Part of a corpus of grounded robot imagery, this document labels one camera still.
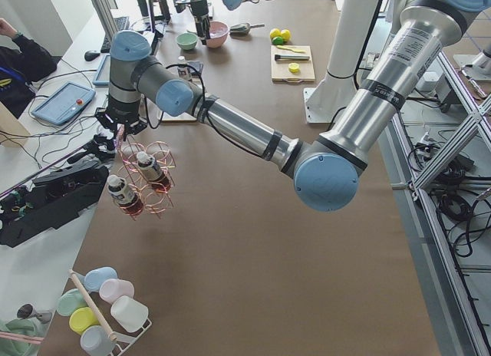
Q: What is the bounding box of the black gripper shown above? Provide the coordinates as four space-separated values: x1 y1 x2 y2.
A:
194 15 210 45
95 107 147 141

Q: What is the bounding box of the steel ice scoop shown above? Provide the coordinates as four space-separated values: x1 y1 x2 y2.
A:
229 23 265 36

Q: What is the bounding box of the copper wire bottle basket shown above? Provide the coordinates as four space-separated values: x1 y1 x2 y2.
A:
115 127 176 220

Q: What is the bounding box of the tea bottle white cap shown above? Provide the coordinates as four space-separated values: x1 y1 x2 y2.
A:
107 174 143 216

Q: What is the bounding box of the pink bowl of ice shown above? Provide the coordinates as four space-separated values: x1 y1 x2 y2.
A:
206 21 229 48

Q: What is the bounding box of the mint green bowl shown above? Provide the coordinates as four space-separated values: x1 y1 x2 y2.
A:
176 32 199 51

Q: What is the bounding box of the blue teach pendant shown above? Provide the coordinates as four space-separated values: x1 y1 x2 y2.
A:
92 54 110 87
31 82 96 126

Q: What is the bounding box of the grey folded cloth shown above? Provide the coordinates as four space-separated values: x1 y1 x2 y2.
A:
188 61 203 77

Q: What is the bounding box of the cream serving tray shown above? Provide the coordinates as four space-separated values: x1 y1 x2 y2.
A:
157 112 197 124

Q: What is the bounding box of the computer mouse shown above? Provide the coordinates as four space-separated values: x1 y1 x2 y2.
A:
84 50 101 61

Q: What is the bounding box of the yellow lemon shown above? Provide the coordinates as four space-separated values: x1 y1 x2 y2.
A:
269 28 282 40

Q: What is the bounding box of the black keyboard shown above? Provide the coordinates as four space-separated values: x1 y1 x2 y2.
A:
101 16 130 53

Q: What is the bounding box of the yellow plastic knife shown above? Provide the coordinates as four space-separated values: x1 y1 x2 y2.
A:
276 45 305 53

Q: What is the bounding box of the green lime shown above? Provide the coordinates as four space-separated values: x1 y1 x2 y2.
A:
280 29 291 42

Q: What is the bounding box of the steel muddler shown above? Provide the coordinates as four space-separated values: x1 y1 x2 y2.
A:
274 54 310 61

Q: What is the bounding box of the bamboo cutting board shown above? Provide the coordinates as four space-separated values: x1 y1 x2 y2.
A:
270 45 315 83

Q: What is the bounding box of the half lemon slice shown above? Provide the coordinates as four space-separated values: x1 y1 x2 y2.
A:
288 62 300 74

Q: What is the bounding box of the black equipment case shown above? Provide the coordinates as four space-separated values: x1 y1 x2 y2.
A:
1 161 108 248

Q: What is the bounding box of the seated person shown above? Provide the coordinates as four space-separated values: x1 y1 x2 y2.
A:
1 18 57 119

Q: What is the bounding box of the light blue plastic cup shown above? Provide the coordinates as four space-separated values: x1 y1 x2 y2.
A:
84 266 118 292

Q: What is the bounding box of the pink plastic cup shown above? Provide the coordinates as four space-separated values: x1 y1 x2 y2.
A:
99 279 135 304

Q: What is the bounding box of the mint green plastic cup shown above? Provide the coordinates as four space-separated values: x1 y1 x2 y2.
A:
56 288 87 317

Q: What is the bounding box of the white plastic cup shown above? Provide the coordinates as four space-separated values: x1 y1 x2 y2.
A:
110 295 149 333

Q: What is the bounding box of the yellow plastic cup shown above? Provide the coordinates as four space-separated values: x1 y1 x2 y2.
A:
69 307 100 335

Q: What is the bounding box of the steel cocktail jigger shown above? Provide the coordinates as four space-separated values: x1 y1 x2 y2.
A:
17 303 53 324

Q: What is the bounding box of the grey plastic cup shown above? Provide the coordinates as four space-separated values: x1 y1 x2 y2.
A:
80 325 115 356

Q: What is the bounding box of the aluminium frame post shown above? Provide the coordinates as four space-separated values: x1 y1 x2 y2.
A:
91 0 117 43

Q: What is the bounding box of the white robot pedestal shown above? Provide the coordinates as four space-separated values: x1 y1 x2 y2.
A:
304 0 383 124

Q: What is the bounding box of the white wire cup rack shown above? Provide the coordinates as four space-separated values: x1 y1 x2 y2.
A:
68 269 153 355

